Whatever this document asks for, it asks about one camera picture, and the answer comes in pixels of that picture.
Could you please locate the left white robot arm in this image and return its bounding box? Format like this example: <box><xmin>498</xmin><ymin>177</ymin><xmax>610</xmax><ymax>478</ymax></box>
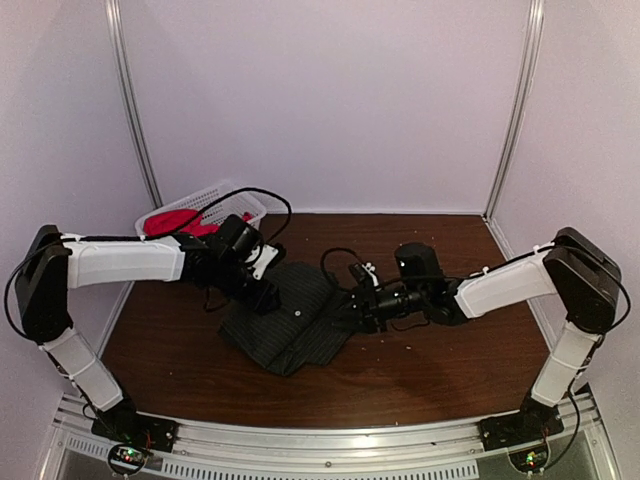
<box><xmin>3</xmin><ymin>220</ymin><xmax>286</xmax><ymax>444</ymax></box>

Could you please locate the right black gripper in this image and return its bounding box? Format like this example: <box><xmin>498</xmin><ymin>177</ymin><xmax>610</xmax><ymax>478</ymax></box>
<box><xmin>327</xmin><ymin>281</ymin><xmax>427</xmax><ymax>335</ymax></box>

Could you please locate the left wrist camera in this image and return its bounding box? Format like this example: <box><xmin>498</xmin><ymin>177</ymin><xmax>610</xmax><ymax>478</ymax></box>
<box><xmin>214</xmin><ymin>215</ymin><xmax>286</xmax><ymax>280</ymax></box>

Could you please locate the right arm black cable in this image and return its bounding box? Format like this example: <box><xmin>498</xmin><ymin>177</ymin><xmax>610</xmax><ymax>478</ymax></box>
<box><xmin>319</xmin><ymin>248</ymin><xmax>361</xmax><ymax>291</ymax></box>

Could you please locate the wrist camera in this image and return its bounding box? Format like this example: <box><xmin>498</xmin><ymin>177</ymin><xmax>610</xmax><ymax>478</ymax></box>
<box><xmin>347</xmin><ymin>242</ymin><xmax>444</xmax><ymax>289</ymax></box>
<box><xmin>214</xmin><ymin>215</ymin><xmax>286</xmax><ymax>280</ymax></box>

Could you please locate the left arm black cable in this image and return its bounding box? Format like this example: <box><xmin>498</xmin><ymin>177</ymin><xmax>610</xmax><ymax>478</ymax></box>
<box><xmin>4</xmin><ymin>185</ymin><xmax>294</xmax><ymax>341</ymax></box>

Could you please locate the left aluminium corner post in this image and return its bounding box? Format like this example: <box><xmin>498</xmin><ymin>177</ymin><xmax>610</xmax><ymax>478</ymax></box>
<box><xmin>104</xmin><ymin>0</ymin><xmax>163</xmax><ymax>208</ymax></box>

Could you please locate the right aluminium corner post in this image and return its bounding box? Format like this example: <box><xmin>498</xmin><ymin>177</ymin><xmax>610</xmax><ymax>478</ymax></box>
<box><xmin>482</xmin><ymin>0</ymin><xmax>546</xmax><ymax>221</ymax></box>

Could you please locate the red garment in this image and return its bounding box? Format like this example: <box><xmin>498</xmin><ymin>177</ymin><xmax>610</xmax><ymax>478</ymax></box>
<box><xmin>139</xmin><ymin>209</ymin><xmax>256</xmax><ymax>240</ymax></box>

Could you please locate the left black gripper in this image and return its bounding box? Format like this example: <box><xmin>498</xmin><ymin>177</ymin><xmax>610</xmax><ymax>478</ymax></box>
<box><xmin>213</xmin><ymin>259</ymin><xmax>282</xmax><ymax>317</ymax></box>

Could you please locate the aluminium corner post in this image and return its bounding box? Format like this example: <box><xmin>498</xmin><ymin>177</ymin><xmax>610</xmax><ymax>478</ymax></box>
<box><xmin>482</xmin><ymin>0</ymin><xmax>546</xmax><ymax>221</ymax></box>
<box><xmin>104</xmin><ymin>0</ymin><xmax>163</xmax><ymax>208</ymax></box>

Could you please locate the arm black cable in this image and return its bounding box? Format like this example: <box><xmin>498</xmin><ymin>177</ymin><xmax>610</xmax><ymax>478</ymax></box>
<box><xmin>4</xmin><ymin>185</ymin><xmax>294</xmax><ymax>341</ymax></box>
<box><xmin>319</xmin><ymin>248</ymin><xmax>361</xmax><ymax>291</ymax></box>

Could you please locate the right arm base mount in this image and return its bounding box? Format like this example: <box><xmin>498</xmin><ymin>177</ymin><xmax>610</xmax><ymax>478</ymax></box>
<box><xmin>477</xmin><ymin>391</ymin><xmax>582</xmax><ymax>477</ymax></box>

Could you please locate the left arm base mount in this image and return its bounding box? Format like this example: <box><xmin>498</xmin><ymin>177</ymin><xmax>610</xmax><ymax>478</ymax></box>
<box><xmin>83</xmin><ymin>395</ymin><xmax>178</xmax><ymax>479</ymax></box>

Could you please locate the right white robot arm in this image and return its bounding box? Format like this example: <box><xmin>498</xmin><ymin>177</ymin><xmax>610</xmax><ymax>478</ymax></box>
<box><xmin>337</xmin><ymin>227</ymin><xmax>631</xmax><ymax>442</ymax></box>

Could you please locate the black pinstriped shirt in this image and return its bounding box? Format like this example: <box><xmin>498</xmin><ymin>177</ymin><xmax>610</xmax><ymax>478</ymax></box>
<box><xmin>218</xmin><ymin>262</ymin><xmax>352</xmax><ymax>377</ymax></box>

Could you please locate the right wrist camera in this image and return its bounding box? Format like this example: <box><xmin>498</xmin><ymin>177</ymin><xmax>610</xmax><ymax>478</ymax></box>
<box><xmin>347</xmin><ymin>242</ymin><xmax>444</xmax><ymax>289</ymax></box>

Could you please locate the white plastic laundry basket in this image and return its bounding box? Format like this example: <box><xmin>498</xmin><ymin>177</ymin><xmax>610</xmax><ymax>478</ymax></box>
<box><xmin>134</xmin><ymin>181</ymin><xmax>267</xmax><ymax>234</ymax></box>

